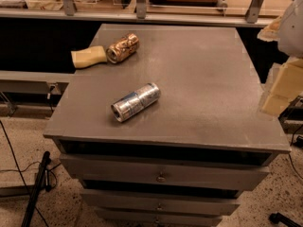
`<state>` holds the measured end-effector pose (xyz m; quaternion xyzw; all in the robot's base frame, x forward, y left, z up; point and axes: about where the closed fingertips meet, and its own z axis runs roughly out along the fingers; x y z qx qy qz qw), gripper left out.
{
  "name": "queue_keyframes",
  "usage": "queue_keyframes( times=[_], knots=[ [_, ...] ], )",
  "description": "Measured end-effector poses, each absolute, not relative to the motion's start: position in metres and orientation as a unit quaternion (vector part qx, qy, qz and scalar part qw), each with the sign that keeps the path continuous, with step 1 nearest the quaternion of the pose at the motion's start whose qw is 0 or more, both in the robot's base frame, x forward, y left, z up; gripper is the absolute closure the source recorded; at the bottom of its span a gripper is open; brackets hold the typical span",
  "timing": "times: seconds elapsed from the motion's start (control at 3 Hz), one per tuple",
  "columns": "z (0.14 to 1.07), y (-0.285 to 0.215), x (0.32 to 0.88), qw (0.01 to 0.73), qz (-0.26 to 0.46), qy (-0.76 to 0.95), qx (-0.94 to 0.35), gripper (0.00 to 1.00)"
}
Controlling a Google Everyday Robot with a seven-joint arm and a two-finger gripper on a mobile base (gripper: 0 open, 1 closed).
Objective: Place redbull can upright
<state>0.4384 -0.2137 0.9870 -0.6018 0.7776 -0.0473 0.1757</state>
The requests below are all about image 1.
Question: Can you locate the black floor cable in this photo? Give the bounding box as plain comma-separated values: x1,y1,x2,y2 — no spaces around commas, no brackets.
0,120,50,227

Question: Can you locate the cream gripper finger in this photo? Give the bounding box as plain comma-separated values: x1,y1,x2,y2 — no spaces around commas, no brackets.
271,58,303,100
261,95,291,116

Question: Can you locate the black stand foot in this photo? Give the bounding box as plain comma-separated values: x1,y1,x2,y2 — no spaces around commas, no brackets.
269,213,302,227

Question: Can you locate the black tripod leg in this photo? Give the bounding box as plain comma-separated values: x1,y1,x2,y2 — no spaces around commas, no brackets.
21,151,51,227

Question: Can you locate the grey metal shelf rail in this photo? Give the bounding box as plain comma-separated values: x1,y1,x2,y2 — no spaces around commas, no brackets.
0,0,303,28

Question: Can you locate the cream foam block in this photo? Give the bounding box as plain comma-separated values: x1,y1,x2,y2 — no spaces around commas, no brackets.
71,45,107,69

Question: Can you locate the grey drawer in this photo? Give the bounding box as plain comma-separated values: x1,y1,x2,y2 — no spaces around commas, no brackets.
80,189,240,216
96,208,222,227
60,154,269,191

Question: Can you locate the bottom grey drawer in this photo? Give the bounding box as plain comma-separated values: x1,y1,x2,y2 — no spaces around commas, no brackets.
96,208,222,227

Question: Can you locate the top grey drawer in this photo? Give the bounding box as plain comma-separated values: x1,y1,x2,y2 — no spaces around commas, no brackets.
60,154,269,191

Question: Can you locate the grey drawer cabinet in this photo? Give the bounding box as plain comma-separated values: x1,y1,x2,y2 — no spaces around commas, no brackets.
43,23,292,227

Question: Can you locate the crumpled gold soda can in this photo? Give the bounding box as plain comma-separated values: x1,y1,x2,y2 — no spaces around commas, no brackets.
106,33,139,63

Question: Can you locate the silver blue redbull can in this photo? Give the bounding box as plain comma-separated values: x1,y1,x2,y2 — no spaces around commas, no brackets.
111,82,161,122

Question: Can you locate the grey low bench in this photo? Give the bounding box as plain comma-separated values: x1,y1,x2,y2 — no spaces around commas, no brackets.
0,71,73,95

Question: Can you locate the middle grey drawer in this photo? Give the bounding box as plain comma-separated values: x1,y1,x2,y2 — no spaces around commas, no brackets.
80,189,240,216

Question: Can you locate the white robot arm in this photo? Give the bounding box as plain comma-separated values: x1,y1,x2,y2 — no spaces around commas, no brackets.
258,0,303,115

